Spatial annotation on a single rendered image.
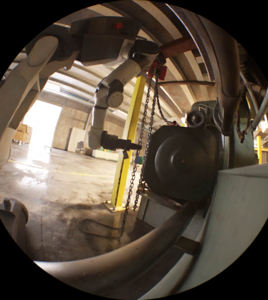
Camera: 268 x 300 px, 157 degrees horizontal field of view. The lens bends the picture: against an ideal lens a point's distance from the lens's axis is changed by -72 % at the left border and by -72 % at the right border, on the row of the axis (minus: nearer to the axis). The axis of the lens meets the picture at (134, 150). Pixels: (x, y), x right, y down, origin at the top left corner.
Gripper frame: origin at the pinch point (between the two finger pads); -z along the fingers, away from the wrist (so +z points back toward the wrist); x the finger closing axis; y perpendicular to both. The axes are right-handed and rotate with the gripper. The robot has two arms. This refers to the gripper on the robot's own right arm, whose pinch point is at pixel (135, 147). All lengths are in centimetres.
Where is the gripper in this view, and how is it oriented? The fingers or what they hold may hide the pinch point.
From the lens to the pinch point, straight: 54.0
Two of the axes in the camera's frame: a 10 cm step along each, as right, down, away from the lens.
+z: -9.8, -1.9, -0.2
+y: 1.9, -9.8, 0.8
